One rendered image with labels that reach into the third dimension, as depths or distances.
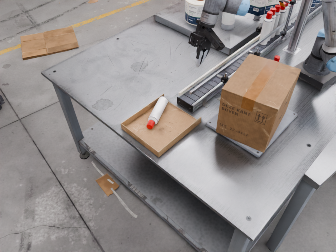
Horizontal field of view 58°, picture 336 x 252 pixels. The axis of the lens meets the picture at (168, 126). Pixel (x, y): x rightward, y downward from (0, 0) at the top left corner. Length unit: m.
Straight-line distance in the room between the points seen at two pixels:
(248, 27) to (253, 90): 0.98
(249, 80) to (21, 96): 2.44
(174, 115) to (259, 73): 0.47
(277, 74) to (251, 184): 0.48
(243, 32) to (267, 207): 1.25
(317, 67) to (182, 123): 0.82
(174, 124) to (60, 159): 1.30
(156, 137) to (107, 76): 0.57
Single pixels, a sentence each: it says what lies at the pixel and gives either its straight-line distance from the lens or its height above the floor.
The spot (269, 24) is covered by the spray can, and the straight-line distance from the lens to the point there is 1.98.
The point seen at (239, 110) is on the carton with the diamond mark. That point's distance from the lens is 1.31.
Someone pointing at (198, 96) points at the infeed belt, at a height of 0.88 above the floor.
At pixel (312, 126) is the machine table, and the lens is 1.65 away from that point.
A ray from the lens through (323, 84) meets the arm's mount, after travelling 1.84.
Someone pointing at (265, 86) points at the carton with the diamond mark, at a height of 1.12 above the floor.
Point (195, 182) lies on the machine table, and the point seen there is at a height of 0.83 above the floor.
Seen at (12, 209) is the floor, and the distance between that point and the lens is 2.46.
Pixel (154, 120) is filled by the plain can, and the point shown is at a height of 0.88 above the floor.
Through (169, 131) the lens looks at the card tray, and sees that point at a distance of 1.48.
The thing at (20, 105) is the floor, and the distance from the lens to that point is 3.19.
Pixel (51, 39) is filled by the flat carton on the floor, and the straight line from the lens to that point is 4.05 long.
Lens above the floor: 1.93
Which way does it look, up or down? 47 degrees down
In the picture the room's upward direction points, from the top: 2 degrees counter-clockwise
